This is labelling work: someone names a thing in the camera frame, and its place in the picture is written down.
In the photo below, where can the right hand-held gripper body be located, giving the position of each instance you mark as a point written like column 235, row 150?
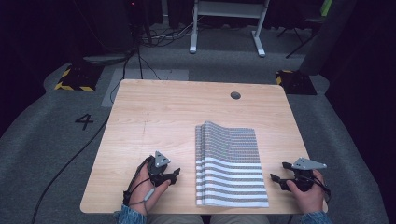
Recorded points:
column 303, row 177

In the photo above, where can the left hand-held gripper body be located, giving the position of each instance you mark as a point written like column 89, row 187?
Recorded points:
column 157, row 172

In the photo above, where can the person's left hand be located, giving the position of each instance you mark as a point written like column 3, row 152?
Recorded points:
column 144, row 189

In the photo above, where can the person's right hand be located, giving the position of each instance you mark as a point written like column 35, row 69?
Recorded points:
column 308, row 199

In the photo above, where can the striped folded cloth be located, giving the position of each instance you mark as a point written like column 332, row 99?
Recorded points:
column 230, row 168

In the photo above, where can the black base with hazard tape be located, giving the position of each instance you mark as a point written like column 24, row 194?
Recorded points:
column 79, row 77
column 295, row 82

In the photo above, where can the black tripod stand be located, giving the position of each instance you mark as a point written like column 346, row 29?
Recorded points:
column 299, row 34

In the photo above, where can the black equipment stand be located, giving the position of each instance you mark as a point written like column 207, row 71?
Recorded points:
column 134, row 28

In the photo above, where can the green strip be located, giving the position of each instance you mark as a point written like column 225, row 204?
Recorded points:
column 326, row 6

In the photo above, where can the white metal desk frame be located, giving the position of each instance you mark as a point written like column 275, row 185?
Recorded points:
column 229, row 9

